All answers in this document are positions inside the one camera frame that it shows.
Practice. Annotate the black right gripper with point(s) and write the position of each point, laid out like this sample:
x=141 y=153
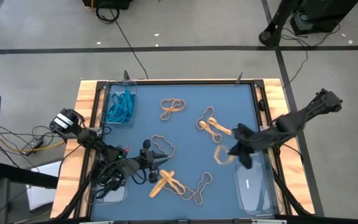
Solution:
x=247 y=140

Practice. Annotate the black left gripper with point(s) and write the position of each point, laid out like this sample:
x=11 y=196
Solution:
x=146 y=160

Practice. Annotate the teal rubber band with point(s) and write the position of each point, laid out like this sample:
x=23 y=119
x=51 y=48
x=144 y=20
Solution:
x=115 y=99
x=129 y=96
x=121 y=105
x=126 y=112
x=112 y=117

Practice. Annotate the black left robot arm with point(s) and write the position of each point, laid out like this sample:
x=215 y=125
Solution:
x=82 y=135

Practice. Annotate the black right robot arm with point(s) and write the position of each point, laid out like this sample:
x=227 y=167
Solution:
x=291 y=123

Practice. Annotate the clear plastic basket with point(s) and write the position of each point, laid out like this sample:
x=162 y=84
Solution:
x=126 y=85
x=255 y=193
x=117 y=199

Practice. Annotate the blue table mat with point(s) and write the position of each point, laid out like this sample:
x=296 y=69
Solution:
x=191 y=93

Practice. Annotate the black stand pole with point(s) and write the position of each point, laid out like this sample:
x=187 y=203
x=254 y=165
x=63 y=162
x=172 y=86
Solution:
x=272 y=34

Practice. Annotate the white sheet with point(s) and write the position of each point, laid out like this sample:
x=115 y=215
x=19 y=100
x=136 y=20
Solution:
x=42 y=196

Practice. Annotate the black power adapter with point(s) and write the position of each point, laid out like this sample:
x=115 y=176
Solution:
x=33 y=144

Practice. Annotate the black support beam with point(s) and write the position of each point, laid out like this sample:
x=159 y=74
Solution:
x=26 y=177

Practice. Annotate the black equipment box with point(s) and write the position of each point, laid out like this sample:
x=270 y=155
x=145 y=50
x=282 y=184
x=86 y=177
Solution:
x=322 y=15

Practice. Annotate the black equipment case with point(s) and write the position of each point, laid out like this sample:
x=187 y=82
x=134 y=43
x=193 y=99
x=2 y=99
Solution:
x=110 y=3

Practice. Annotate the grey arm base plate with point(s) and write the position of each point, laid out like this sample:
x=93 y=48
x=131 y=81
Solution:
x=262 y=127

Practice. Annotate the grey frame post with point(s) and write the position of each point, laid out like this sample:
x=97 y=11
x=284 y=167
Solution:
x=126 y=75
x=239 y=78

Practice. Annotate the white bracket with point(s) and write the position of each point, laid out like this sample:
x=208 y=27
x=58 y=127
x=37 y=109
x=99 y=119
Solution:
x=96 y=222
x=269 y=221

